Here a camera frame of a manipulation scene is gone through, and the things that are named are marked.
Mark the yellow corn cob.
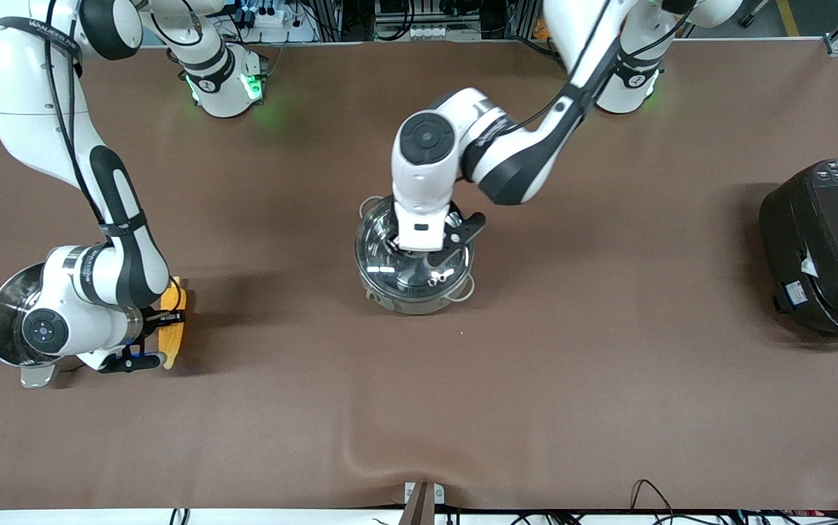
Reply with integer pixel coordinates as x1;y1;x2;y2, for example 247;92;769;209
158;276;187;370

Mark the round glass pot lid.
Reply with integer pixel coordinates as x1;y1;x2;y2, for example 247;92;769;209
355;204;474;296

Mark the steel steamer pot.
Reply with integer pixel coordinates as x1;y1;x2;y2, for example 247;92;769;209
0;262;62;389

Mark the brown table cover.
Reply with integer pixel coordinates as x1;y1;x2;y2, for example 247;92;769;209
0;38;838;511

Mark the black rice cooker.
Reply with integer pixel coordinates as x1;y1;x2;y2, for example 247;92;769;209
759;157;838;345

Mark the steel pot with handles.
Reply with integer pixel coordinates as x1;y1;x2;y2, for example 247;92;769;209
354;195;476;316

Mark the metal table bracket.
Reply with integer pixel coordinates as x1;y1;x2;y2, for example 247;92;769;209
404;481;446;525

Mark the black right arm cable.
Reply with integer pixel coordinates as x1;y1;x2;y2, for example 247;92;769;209
43;0;109;227

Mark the black cable loop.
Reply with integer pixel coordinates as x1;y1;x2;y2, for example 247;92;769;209
630;478;675;515

